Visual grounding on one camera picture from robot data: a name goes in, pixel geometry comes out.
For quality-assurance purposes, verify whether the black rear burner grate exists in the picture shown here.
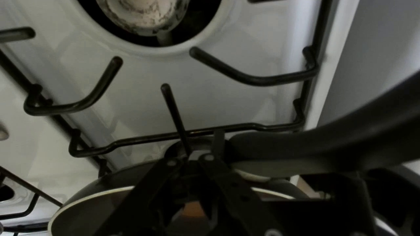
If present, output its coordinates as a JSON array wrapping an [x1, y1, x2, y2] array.
[[0, 0, 339, 175]]

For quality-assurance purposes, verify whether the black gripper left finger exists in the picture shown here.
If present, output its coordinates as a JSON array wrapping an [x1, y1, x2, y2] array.
[[93, 82, 207, 236]]

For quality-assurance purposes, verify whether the black burner grate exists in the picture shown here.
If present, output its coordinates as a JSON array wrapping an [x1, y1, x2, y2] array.
[[0, 0, 339, 175], [0, 166, 63, 236]]

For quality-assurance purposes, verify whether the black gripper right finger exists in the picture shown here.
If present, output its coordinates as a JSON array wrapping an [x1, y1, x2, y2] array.
[[198, 131, 377, 236]]

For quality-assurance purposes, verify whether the black front burner grate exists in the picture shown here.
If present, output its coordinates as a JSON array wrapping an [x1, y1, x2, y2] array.
[[0, 166, 63, 236]]

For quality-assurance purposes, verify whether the white gas stove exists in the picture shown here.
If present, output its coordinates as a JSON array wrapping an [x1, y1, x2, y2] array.
[[0, 0, 365, 236]]

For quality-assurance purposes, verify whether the white refrigerator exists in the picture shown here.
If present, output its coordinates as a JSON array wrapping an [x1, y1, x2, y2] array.
[[319, 0, 420, 124]]

